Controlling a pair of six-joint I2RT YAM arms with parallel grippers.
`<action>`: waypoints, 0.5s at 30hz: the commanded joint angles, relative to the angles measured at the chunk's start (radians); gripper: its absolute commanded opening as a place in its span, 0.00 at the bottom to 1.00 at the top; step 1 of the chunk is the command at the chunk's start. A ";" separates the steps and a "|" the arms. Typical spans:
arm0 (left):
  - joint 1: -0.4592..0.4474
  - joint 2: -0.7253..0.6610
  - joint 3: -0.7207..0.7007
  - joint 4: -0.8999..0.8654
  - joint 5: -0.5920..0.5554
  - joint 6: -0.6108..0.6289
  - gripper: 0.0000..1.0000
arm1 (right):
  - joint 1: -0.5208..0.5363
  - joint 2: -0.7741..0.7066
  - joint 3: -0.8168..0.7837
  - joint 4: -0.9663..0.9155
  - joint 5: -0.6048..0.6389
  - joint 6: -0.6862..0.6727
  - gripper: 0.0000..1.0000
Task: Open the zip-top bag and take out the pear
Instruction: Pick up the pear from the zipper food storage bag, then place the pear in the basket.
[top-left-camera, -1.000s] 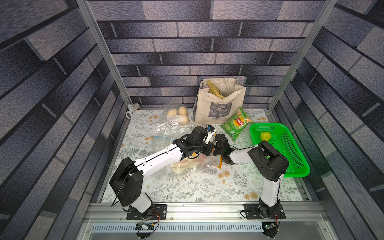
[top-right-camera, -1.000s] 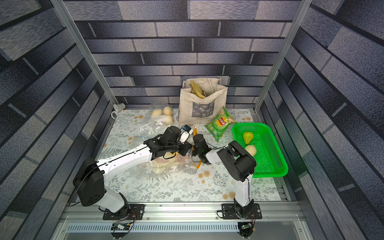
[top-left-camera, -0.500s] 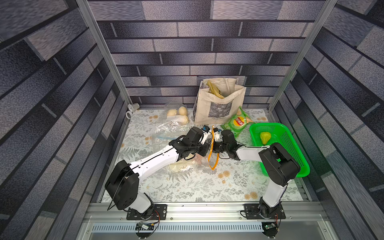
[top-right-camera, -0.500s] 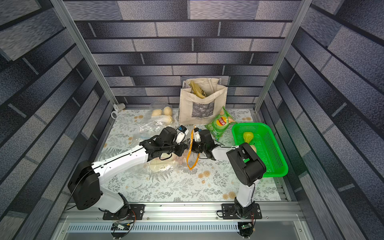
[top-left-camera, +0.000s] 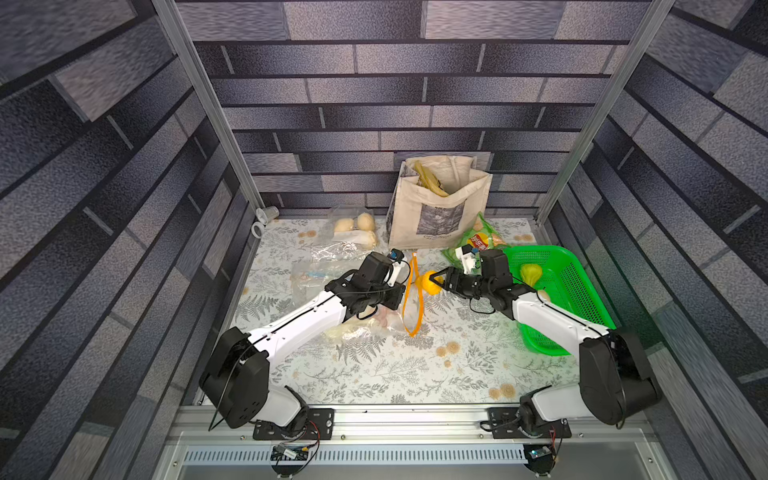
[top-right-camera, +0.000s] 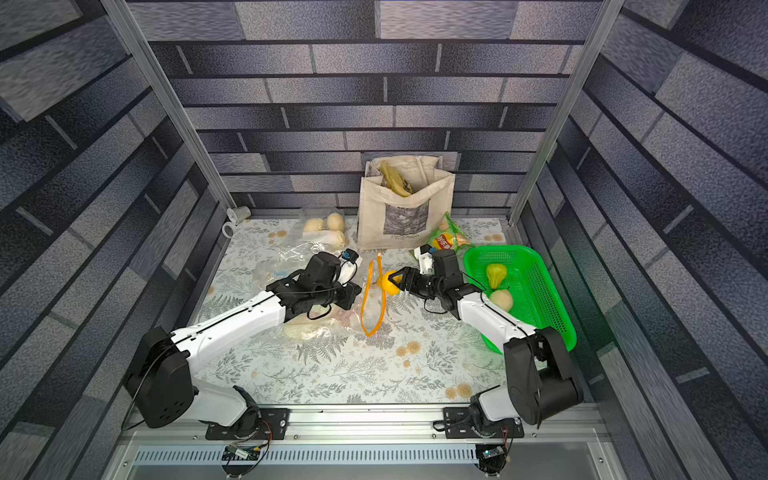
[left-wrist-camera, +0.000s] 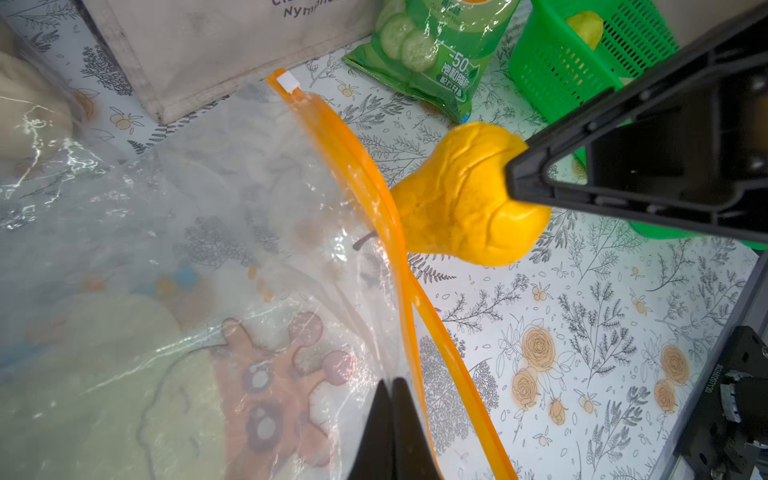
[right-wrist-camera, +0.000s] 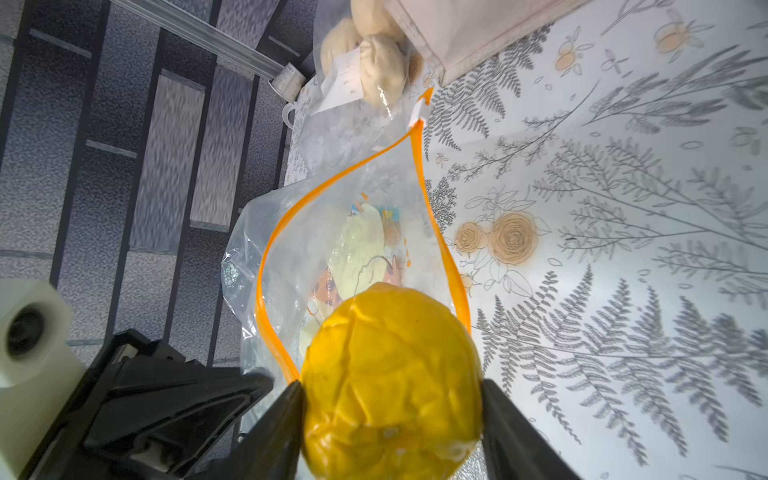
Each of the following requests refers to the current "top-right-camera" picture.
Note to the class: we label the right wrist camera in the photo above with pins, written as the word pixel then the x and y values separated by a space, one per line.
pixel 424 256

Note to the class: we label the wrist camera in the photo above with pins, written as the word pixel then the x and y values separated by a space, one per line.
pixel 349 264
pixel 424 256

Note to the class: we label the left circuit board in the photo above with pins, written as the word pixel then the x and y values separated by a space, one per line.
pixel 233 453

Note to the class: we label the clear orange zip-top bag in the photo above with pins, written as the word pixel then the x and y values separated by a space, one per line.
pixel 365 318

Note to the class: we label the green chips bag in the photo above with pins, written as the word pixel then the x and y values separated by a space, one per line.
pixel 448 236

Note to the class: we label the white cup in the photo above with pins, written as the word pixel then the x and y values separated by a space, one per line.
pixel 235 216

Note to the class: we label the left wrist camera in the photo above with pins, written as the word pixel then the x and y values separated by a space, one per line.
pixel 349 264

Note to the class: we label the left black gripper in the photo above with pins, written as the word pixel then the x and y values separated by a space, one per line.
pixel 352 290

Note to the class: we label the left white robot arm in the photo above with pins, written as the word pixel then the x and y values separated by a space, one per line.
pixel 161 377

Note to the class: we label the circuit board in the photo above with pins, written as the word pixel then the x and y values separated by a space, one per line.
pixel 233 453
pixel 491 459

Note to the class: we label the green fruit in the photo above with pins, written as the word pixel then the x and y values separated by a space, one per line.
pixel 496 274

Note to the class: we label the green plastic basket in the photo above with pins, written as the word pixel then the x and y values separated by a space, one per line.
pixel 536 300

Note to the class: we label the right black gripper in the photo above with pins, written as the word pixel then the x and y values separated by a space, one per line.
pixel 414 282

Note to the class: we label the aluminium frame post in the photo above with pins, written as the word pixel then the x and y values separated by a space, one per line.
pixel 596 39
pixel 131 34

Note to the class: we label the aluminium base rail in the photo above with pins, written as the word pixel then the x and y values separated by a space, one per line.
pixel 372 436

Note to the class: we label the beige round fruit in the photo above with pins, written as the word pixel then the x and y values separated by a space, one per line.
pixel 502 299

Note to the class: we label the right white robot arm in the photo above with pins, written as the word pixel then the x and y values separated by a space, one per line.
pixel 541 379

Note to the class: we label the yellow snack packet in tote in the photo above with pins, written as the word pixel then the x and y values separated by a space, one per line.
pixel 394 180

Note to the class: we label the right circuit board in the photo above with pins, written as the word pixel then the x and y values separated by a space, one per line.
pixel 491 459

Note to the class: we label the yellow pear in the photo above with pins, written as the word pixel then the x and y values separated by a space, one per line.
pixel 387 285

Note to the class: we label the right aluminium frame post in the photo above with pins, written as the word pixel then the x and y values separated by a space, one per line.
pixel 596 39

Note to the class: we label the clear bag of buns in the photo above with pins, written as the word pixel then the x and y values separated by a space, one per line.
pixel 317 228

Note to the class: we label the left aluminium frame post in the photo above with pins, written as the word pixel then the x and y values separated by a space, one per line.
pixel 131 34

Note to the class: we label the beige canvas tote bag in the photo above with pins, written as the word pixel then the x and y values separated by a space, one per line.
pixel 389 221

